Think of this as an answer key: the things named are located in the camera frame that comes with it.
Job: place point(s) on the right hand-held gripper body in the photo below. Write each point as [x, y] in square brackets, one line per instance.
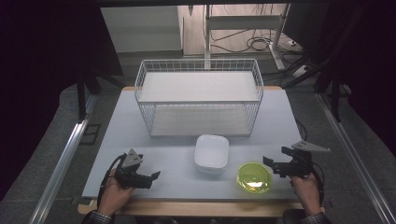
[303, 165]

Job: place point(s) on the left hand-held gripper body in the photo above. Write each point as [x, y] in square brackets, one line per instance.
[130, 160]

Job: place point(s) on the green translucent bowl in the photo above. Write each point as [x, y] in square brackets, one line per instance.
[253, 178]

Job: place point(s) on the white square bowl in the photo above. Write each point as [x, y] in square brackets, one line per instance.
[211, 154]

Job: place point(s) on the person's right hand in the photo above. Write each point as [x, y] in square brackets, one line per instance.
[308, 193]

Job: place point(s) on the person's left hand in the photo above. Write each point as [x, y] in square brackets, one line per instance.
[113, 197]

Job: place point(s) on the black stand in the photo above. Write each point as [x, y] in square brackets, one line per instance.
[335, 99]
[82, 93]

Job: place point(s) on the white power strip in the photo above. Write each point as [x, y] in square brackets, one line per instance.
[301, 71]

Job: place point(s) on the white panel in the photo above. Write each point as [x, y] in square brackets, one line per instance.
[141, 28]

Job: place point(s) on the black floor frame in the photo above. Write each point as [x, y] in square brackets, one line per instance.
[90, 134]

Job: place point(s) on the aluminium rail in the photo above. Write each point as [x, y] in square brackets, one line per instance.
[355, 155]
[63, 161]

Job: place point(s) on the white desk frame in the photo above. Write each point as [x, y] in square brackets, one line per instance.
[243, 22]

